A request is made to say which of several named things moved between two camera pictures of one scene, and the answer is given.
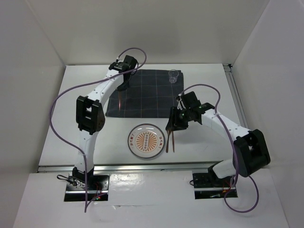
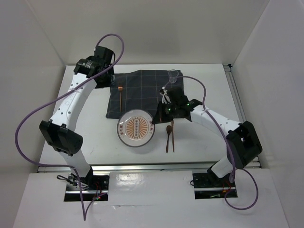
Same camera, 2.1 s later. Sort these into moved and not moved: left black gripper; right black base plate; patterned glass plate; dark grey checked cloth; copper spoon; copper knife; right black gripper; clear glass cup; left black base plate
Moved: patterned glass plate; right black gripper; left black gripper
Not moved: copper spoon; copper knife; left black base plate; clear glass cup; dark grey checked cloth; right black base plate
